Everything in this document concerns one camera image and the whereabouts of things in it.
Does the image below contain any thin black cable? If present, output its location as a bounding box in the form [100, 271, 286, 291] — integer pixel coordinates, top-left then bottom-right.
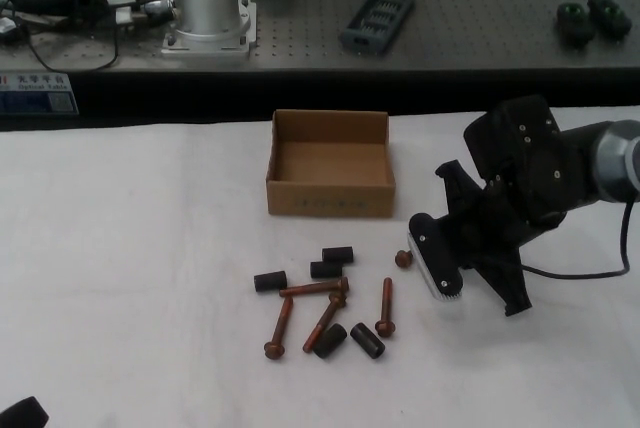
[19, 0, 126, 73]

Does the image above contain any black cylindrical sleeve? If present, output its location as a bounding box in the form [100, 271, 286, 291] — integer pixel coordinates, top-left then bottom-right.
[349, 322, 387, 361]
[313, 322, 349, 361]
[309, 260, 344, 280]
[321, 246, 355, 265]
[253, 271, 288, 294]

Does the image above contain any blue and white label plate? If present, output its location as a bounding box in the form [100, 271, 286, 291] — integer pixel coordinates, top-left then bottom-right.
[0, 71, 80, 118]

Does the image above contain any blue-grey screwdriver bit case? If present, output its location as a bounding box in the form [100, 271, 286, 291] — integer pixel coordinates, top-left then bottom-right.
[339, 0, 418, 56]

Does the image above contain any silver-white machine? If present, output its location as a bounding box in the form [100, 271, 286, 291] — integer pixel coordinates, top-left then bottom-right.
[160, 0, 258, 57]

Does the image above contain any black block with green lens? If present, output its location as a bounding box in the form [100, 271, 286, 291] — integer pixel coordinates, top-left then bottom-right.
[556, 0, 597, 50]
[586, 0, 633, 41]

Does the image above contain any open cardboard box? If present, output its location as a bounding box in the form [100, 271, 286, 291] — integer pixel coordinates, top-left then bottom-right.
[265, 108, 397, 220]

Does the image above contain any metal bench with holes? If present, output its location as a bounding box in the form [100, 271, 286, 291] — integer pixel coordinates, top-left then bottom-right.
[0, 0, 640, 74]

